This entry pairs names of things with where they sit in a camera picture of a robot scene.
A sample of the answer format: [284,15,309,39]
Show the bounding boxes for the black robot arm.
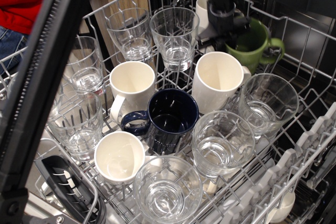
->
[1,0,89,223]

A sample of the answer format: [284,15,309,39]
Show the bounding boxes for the tall clear glass left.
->
[63,36,105,95]

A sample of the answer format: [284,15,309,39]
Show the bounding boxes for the dark blue mug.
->
[121,88,199,155]

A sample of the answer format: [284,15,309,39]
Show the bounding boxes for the tall white mug centre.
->
[192,51,251,114]

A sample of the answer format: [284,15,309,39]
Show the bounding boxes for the clear ribbed glass left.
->
[47,90,103,162]

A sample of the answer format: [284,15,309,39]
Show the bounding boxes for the white bowl lower rack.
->
[266,192,296,223]

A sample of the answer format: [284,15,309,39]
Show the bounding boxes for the clear glass front centre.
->
[133,155,203,223]

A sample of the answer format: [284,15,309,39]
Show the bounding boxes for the grey wire dishwasher rack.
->
[0,0,336,224]

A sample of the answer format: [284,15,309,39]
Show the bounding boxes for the clear glass back centre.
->
[150,7,200,72]

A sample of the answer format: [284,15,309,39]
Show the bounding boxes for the white mug with handle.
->
[109,61,155,124]

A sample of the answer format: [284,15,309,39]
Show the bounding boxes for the clear glass front right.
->
[192,110,255,178]

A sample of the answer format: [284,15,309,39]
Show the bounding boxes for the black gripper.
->
[198,0,250,51]

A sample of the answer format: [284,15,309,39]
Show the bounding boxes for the green ceramic mug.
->
[226,18,285,74]

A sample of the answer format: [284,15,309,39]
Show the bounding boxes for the grey folding cup shelf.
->
[200,104,335,223]

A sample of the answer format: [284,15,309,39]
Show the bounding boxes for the red sweater person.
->
[1,0,43,74]

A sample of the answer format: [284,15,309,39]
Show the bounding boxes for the tall white mug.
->
[195,0,209,34]
[192,51,251,114]

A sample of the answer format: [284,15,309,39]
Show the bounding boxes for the tall white mug back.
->
[195,0,209,34]

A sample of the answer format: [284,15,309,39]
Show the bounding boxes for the clear glass back left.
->
[106,7,152,63]

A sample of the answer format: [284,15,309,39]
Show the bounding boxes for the white cup front left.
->
[94,131,145,185]

